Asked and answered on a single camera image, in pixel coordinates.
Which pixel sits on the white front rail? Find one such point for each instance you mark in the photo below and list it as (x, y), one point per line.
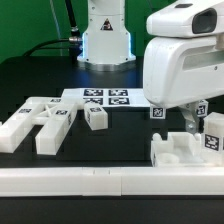
(124, 181)

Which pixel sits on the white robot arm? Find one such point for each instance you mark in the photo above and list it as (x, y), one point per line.
(106, 41)

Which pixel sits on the white marker base plate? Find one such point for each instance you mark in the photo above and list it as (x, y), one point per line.
(109, 97)

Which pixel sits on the white chair back frame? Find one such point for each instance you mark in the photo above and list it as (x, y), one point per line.
(54, 115)

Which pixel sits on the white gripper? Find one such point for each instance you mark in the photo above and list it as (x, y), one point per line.
(180, 71)

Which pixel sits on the white chair seat part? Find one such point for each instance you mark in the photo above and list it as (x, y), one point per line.
(180, 149)

